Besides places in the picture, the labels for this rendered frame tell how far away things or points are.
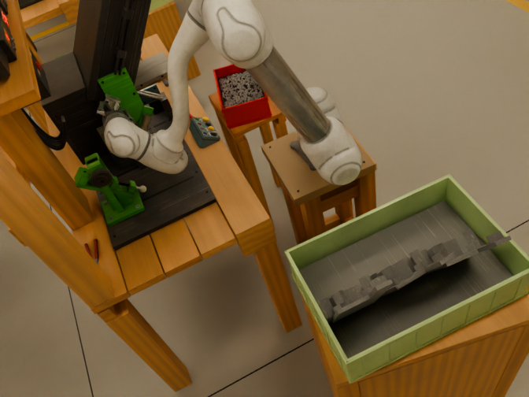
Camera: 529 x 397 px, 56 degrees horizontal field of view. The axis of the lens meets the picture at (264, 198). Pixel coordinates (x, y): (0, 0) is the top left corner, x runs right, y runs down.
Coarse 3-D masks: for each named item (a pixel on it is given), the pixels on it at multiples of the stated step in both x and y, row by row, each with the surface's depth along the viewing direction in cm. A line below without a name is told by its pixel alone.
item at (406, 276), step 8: (432, 256) 131; (440, 256) 130; (448, 256) 129; (400, 264) 154; (432, 264) 135; (440, 264) 128; (400, 272) 153; (408, 272) 153; (416, 272) 146; (424, 272) 139; (408, 280) 138; (392, 288) 141
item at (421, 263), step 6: (414, 252) 145; (420, 252) 146; (414, 258) 145; (420, 258) 144; (420, 264) 141; (426, 264) 143; (384, 270) 150; (390, 270) 149; (390, 276) 149; (396, 276) 149; (396, 282) 147
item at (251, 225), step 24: (144, 48) 266; (168, 96) 235; (192, 96) 232; (192, 144) 211; (216, 144) 208; (216, 168) 199; (216, 192) 191; (240, 192) 188; (240, 216) 181; (264, 216) 179; (240, 240) 180; (264, 240) 186
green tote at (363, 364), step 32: (416, 192) 165; (448, 192) 171; (352, 224) 164; (384, 224) 171; (480, 224) 160; (288, 256) 159; (320, 256) 169; (512, 256) 149; (512, 288) 145; (320, 320) 150; (448, 320) 142; (384, 352) 140
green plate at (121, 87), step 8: (112, 72) 189; (104, 80) 189; (112, 80) 190; (120, 80) 191; (128, 80) 192; (104, 88) 190; (112, 88) 191; (120, 88) 192; (128, 88) 193; (120, 96) 194; (128, 96) 195; (136, 96) 196; (120, 104) 195; (128, 104) 196; (136, 104) 197; (128, 112) 198; (136, 112) 199; (136, 120) 200
